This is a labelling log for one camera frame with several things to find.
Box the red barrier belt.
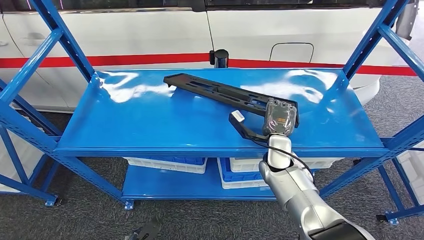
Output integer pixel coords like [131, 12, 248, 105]
[0, 52, 211, 69]
[228, 58, 418, 78]

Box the translucent white crate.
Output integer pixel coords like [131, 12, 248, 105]
[0, 110, 44, 193]
[395, 142, 424, 206]

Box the black plastic bracket panel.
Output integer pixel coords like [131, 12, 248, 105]
[163, 72, 300, 128]

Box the black stanchion post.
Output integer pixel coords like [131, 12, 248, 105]
[209, 48, 230, 69]

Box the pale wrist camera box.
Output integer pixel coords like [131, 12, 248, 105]
[230, 110, 246, 123]

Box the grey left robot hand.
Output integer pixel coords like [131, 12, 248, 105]
[124, 216, 164, 240]

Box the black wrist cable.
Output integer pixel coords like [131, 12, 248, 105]
[248, 136, 315, 181]

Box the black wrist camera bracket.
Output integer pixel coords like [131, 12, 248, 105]
[228, 114, 270, 144]

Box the white plastic bin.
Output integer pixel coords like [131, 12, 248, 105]
[124, 157, 209, 175]
[216, 158, 277, 190]
[229, 157, 342, 173]

